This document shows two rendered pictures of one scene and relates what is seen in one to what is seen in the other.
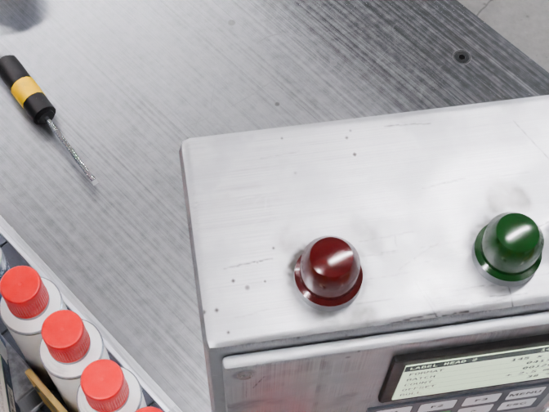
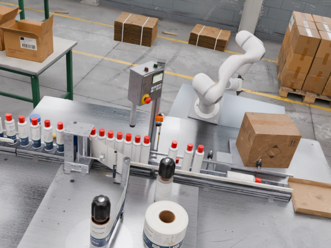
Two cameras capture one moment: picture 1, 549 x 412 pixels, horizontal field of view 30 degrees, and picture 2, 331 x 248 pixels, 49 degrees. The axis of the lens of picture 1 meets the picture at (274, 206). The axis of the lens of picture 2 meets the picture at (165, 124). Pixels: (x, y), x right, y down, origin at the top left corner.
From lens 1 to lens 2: 1.63 m
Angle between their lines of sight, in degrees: 39
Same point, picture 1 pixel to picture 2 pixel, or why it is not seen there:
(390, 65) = (105, 115)
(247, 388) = (145, 80)
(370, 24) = (98, 112)
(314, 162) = (139, 67)
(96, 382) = (110, 132)
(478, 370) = (157, 77)
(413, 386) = (153, 80)
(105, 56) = not seen: hidden behind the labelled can
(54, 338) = (101, 131)
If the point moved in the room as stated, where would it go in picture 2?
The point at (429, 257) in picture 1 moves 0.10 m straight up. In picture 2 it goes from (150, 68) to (152, 50)
